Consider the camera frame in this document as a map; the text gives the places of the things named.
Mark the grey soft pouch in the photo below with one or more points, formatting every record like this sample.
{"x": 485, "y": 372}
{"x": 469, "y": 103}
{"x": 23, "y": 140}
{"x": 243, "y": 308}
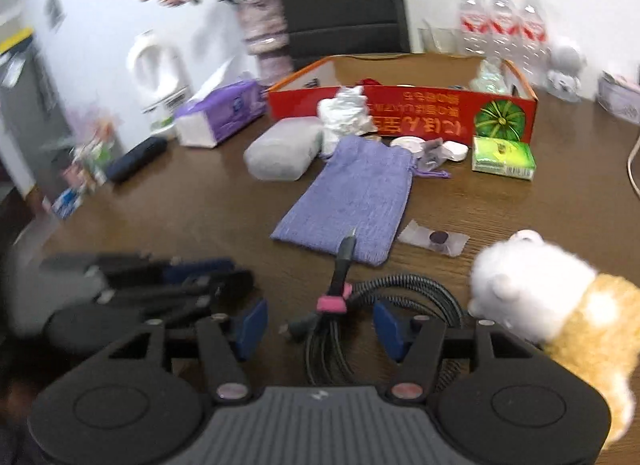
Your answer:
{"x": 282, "y": 147}

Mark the black glasses case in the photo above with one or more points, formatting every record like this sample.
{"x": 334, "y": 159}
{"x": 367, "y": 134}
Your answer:
{"x": 135, "y": 159}

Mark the black paper bag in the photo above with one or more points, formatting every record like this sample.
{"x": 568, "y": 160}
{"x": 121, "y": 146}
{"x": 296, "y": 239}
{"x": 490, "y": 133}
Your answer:
{"x": 340, "y": 0}

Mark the grey patterned box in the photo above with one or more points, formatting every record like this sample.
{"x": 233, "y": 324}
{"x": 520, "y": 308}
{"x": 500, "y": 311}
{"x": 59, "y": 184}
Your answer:
{"x": 620, "y": 95}

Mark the patterned flower vase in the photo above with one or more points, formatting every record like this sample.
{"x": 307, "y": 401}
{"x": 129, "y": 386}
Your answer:
{"x": 262, "y": 30}

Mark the green tissue packet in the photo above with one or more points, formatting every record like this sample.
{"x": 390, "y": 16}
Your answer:
{"x": 502, "y": 157}

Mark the grey cabinet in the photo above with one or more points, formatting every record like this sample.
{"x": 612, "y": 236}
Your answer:
{"x": 30, "y": 115}

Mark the white round figurine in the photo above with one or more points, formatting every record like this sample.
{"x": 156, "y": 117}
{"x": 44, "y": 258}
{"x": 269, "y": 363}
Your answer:
{"x": 565, "y": 67}

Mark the clear water bottle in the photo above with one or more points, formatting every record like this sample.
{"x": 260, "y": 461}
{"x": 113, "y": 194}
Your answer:
{"x": 500, "y": 20}
{"x": 532, "y": 30}
{"x": 470, "y": 20}

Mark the large white round lid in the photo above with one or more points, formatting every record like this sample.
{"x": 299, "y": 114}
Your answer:
{"x": 406, "y": 143}

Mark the crumpled clear wrapper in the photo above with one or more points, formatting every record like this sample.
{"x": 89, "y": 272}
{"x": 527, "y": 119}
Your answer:
{"x": 431, "y": 155}

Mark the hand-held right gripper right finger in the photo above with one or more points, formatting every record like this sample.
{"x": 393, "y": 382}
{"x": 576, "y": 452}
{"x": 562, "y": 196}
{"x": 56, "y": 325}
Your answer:
{"x": 387, "y": 330}

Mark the purple tissue pack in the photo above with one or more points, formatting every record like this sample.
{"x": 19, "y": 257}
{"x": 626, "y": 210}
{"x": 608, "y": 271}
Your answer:
{"x": 220, "y": 112}

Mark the white and orange plush toy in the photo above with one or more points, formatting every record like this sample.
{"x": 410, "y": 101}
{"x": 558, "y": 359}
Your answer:
{"x": 530, "y": 285}

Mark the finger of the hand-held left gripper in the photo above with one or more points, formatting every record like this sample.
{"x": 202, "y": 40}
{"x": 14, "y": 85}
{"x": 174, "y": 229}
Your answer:
{"x": 200, "y": 266}
{"x": 220, "y": 290}

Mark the clear plastic packet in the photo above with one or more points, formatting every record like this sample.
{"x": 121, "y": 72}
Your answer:
{"x": 487, "y": 76}

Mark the colourful snack packets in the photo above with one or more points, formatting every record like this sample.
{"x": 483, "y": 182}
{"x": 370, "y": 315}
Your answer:
{"x": 85, "y": 165}

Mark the clear glass cup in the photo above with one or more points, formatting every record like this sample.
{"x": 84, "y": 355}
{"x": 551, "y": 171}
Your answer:
{"x": 437, "y": 41}

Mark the red cardboard box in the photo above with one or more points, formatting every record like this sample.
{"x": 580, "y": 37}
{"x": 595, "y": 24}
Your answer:
{"x": 425, "y": 112}

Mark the white detergent bottle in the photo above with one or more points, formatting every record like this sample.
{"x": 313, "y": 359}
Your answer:
{"x": 155, "y": 75}

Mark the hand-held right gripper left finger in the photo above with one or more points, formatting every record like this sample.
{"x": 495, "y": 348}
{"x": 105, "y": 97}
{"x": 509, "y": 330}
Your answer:
{"x": 251, "y": 327}

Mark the small clear plastic bag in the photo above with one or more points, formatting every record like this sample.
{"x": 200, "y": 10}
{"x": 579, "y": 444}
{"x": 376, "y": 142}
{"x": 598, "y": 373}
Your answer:
{"x": 432, "y": 239}

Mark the crumpled white tissue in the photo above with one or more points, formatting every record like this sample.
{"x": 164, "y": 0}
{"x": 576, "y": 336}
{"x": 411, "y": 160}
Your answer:
{"x": 345, "y": 112}

